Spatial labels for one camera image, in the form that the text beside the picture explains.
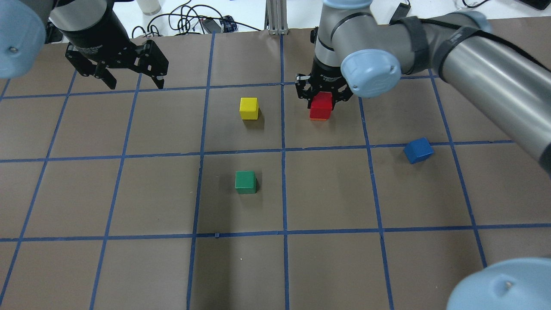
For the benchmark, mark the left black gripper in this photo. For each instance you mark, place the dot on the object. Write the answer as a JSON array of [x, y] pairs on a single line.
[[95, 34]]

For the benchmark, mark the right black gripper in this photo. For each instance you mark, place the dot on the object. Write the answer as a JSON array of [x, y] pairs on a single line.
[[323, 73]]

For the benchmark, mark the red wooden block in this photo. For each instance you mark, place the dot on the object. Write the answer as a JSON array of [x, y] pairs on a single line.
[[321, 106]]

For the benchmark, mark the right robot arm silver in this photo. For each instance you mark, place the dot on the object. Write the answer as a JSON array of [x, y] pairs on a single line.
[[354, 56]]

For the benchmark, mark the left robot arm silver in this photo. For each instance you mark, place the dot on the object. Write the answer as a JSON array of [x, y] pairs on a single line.
[[23, 30]]

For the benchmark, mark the yellow wooden block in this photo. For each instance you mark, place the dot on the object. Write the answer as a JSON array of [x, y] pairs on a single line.
[[249, 108]]

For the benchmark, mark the blue wooden block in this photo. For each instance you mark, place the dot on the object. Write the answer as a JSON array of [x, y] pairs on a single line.
[[418, 150]]

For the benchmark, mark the green wooden block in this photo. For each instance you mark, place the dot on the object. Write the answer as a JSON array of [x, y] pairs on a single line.
[[245, 182]]

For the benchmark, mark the black power adapter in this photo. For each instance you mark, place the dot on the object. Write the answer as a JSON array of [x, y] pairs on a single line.
[[401, 12]]

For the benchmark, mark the aluminium frame post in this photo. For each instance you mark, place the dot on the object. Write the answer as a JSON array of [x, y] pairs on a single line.
[[275, 19]]

